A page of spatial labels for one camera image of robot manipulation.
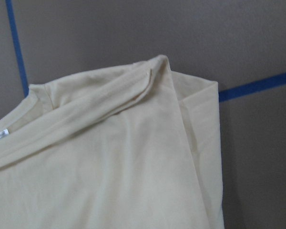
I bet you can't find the cream long-sleeve printed shirt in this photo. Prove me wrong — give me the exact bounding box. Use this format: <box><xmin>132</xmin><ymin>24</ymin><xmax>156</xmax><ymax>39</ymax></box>
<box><xmin>0</xmin><ymin>55</ymin><xmax>224</xmax><ymax>229</ymax></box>

